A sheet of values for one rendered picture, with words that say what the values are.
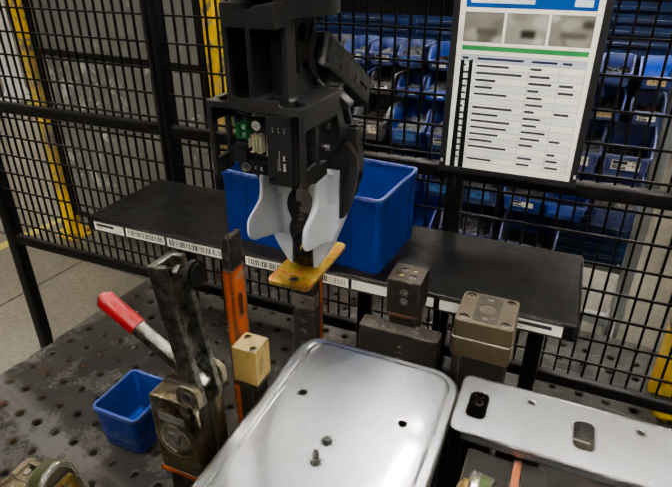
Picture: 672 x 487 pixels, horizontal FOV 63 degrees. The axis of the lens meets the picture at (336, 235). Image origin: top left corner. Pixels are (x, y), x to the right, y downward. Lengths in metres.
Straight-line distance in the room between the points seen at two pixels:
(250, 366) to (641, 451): 0.45
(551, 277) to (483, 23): 0.41
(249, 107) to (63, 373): 1.03
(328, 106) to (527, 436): 0.46
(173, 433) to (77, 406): 0.55
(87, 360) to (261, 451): 0.75
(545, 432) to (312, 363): 0.30
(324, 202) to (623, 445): 0.46
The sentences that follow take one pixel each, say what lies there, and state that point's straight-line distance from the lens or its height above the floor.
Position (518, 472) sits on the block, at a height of 0.98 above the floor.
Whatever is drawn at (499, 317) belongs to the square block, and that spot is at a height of 1.06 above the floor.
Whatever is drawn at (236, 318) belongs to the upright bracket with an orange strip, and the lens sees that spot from 0.70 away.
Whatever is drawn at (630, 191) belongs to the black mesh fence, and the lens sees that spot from 0.99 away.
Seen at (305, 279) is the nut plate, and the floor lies 1.25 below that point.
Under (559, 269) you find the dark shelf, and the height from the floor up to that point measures 1.03.
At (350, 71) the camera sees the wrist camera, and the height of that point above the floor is 1.41.
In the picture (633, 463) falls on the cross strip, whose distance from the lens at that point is 0.72.
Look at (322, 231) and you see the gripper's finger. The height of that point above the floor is 1.30.
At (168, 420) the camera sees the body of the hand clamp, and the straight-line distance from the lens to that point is 0.68.
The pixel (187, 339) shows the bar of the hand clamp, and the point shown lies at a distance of 0.60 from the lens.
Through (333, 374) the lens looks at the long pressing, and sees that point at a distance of 0.74.
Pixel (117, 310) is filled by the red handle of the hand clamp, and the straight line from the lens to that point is 0.66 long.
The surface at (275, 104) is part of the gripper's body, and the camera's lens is 0.35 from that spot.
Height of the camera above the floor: 1.49
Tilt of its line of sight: 27 degrees down
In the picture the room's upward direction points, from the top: straight up
